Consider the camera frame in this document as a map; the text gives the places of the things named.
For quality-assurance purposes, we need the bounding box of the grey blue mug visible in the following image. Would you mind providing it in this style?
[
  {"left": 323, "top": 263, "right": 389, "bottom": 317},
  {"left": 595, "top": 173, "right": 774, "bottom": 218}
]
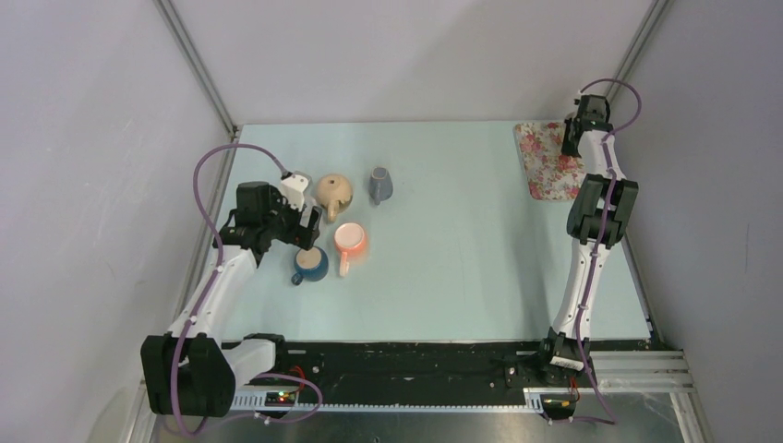
[{"left": 368, "top": 166, "right": 393, "bottom": 206}]

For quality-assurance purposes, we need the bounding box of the dark blue mug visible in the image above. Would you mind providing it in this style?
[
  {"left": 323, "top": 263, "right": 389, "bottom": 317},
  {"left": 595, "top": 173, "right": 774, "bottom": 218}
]
[{"left": 291, "top": 246, "right": 329, "bottom": 286}]

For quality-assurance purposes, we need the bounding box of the floral pattern tray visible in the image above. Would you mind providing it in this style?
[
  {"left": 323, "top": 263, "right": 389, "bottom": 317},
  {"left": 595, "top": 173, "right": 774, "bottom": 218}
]
[{"left": 513, "top": 121, "right": 585, "bottom": 201}]

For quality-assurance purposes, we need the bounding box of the orange mug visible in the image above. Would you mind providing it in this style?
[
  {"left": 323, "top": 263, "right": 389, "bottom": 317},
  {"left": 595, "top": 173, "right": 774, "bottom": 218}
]
[{"left": 333, "top": 222, "right": 368, "bottom": 278}]

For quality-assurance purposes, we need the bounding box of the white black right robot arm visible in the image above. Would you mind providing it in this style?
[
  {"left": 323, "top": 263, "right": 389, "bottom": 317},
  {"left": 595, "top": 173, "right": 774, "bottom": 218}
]
[{"left": 505, "top": 93, "right": 639, "bottom": 388}]

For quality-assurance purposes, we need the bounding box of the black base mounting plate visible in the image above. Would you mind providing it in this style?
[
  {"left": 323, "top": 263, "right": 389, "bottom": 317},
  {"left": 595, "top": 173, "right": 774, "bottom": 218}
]
[{"left": 232, "top": 340, "right": 650, "bottom": 408}]

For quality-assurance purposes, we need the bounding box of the aluminium frame rail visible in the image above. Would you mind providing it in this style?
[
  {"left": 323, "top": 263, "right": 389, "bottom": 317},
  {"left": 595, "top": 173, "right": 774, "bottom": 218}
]
[{"left": 137, "top": 348, "right": 695, "bottom": 429}]

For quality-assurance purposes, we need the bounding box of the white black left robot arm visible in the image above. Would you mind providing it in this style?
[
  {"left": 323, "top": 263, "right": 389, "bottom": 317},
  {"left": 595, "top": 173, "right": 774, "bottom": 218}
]
[{"left": 140, "top": 173, "right": 322, "bottom": 417}]

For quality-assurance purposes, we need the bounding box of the tan ceramic mug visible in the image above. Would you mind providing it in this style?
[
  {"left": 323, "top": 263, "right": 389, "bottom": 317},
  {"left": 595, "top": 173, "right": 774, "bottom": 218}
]
[{"left": 315, "top": 174, "right": 354, "bottom": 223}]

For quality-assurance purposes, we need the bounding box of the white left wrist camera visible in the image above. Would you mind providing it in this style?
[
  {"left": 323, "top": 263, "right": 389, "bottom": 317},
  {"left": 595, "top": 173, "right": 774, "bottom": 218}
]
[{"left": 280, "top": 172, "right": 311, "bottom": 212}]

